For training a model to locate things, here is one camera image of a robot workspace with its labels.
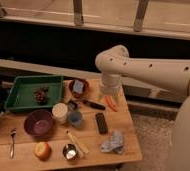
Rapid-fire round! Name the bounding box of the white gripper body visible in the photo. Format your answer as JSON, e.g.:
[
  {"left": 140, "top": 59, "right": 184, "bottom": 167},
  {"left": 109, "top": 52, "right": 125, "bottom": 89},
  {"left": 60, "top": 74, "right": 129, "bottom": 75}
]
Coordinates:
[{"left": 99, "top": 73, "right": 121, "bottom": 95}]

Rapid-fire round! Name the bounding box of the light blue towel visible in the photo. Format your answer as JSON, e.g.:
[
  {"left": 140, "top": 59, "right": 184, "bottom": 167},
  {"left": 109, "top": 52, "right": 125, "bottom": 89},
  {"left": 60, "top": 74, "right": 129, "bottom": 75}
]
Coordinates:
[{"left": 100, "top": 130, "right": 124, "bottom": 154}]

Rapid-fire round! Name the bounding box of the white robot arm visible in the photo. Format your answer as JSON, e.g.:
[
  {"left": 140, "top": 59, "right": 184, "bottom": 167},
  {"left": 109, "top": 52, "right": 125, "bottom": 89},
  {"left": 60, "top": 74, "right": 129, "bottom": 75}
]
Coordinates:
[{"left": 95, "top": 45, "right": 190, "bottom": 171}]

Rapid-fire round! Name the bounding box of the brown bowl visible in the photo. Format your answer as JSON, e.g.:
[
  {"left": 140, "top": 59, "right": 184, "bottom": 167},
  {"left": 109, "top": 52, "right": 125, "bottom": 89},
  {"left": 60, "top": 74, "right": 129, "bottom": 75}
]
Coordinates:
[{"left": 69, "top": 79, "right": 89, "bottom": 98}]

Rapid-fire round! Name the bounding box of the purple bowl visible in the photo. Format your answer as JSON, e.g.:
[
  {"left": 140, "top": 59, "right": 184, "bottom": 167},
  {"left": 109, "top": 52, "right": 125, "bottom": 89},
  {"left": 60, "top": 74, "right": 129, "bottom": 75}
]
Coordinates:
[{"left": 24, "top": 109, "right": 53, "bottom": 136}]

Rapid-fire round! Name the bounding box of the orange carrot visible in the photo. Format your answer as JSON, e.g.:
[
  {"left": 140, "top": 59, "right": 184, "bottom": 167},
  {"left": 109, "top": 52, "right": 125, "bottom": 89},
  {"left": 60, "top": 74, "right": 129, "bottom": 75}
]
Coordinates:
[{"left": 105, "top": 96, "right": 118, "bottom": 112}]

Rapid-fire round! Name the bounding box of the blue sponge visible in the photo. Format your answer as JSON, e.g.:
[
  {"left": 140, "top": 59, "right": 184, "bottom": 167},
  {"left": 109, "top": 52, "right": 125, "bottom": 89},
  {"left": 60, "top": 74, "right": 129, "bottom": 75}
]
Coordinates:
[{"left": 73, "top": 80, "right": 84, "bottom": 94}]

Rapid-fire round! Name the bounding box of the black remote control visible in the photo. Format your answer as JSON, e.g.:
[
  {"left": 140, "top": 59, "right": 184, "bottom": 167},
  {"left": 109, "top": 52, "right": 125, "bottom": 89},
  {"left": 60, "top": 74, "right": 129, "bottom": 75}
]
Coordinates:
[{"left": 95, "top": 113, "right": 108, "bottom": 134}]

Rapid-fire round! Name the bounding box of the blue cup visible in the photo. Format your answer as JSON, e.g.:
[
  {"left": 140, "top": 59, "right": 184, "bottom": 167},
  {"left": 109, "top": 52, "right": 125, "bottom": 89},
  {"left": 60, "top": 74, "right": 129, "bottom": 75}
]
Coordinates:
[{"left": 68, "top": 111, "right": 83, "bottom": 128}]

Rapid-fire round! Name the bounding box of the white cup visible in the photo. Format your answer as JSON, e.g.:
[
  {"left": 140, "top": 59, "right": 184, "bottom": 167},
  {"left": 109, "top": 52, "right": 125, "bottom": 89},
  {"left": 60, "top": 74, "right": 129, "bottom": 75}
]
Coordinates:
[{"left": 52, "top": 103, "right": 68, "bottom": 124}]

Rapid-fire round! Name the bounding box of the dark grape bunch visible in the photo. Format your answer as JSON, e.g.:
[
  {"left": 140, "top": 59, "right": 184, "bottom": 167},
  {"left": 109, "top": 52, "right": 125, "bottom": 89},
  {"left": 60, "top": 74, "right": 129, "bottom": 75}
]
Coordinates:
[{"left": 34, "top": 87, "right": 48, "bottom": 105}]

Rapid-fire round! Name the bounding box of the wooden spatula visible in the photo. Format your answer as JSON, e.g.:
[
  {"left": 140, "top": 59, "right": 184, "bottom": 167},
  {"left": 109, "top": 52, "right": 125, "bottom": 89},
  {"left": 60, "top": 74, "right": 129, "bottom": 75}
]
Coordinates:
[{"left": 66, "top": 131, "right": 89, "bottom": 158}]

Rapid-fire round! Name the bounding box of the green plastic tray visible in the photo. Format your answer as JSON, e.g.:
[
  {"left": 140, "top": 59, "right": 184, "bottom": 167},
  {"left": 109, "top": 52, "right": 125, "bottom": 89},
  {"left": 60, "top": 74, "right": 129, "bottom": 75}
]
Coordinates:
[{"left": 4, "top": 75, "right": 63, "bottom": 113}]

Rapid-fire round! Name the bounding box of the small metal cup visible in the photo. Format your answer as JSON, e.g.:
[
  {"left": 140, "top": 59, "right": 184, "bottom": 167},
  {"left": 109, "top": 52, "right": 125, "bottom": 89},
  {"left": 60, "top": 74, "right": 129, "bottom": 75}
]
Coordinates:
[{"left": 62, "top": 144, "right": 77, "bottom": 160}]

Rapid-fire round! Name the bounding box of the red yellow apple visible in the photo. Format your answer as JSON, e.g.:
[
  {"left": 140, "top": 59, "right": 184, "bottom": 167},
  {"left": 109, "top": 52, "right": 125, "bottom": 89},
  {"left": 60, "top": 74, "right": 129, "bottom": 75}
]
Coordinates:
[{"left": 34, "top": 142, "right": 51, "bottom": 160}]

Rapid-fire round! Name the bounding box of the metal spoon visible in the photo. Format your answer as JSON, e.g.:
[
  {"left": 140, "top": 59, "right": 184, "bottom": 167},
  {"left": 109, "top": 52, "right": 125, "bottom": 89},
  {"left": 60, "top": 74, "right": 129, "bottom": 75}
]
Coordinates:
[{"left": 10, "top": 128, "right": 17, "bottom": 159}]

